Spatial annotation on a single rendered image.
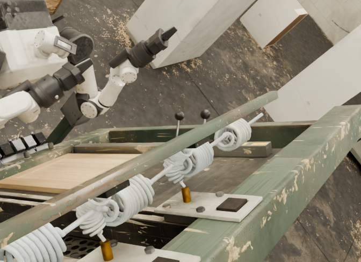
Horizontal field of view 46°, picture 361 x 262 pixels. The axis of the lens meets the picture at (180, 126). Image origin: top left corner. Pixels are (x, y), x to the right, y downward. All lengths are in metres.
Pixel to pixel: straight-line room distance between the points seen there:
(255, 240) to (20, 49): 1.09
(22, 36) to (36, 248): 1.12
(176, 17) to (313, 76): 1.88
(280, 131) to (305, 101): 3.59
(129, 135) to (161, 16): 2.28
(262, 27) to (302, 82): 1.63
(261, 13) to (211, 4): 2.74
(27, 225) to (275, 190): 0.52
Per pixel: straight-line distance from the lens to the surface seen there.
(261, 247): 0.82
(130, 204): 0.69
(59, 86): 1.39
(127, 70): 1.67
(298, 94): 5.25
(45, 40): 1.51
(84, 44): 1.75
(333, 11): 9.57
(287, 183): 0.92
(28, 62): 1.58
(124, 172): 0.61
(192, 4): 3.99
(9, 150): 2.04
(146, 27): 4.31
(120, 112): 3.68
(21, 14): 1.64
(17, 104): 1.35
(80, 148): 1.98
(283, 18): 6.45
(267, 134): 1.68
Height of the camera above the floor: 2.40
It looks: 36 degrees down
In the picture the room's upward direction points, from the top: 48 degrees clockwise
